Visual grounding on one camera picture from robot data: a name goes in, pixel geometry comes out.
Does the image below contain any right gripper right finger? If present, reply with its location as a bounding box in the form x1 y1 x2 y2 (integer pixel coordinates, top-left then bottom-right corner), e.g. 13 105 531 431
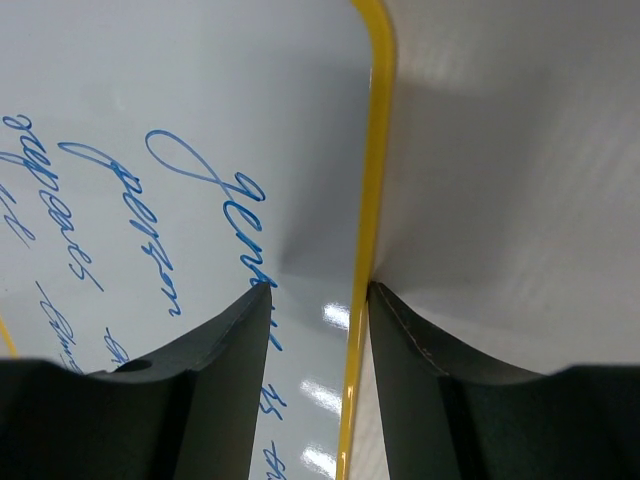
368 283 639 479

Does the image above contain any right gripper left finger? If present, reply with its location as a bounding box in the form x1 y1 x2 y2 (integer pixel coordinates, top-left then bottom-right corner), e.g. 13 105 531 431
1 283 272 479

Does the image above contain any yellow framed whiteboard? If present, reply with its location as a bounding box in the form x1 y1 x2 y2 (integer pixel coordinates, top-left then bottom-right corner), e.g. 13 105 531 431
1 1 394 479

